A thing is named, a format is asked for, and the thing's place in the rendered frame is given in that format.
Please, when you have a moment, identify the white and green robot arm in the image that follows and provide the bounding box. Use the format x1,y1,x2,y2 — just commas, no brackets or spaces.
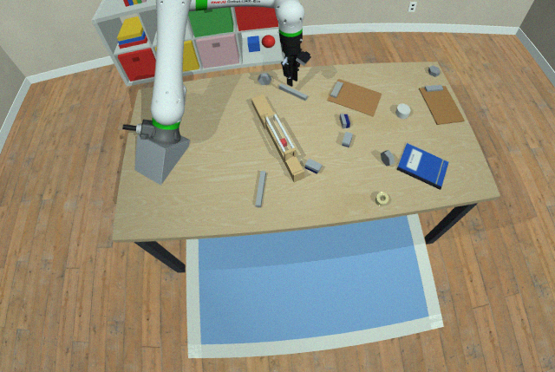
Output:
122,0,304,144

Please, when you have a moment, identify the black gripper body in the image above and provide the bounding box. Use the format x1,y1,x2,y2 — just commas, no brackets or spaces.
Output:
282,44,300,62

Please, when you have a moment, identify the pale grey cylinder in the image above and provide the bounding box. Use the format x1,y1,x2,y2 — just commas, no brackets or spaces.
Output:
395,104,410,119

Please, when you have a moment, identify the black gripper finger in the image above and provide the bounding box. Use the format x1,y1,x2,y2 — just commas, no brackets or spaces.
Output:
281,56,295,87
292,57,300,82

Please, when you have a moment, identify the blue notebook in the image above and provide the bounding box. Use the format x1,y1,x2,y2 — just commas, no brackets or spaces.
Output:
396,143,448,189

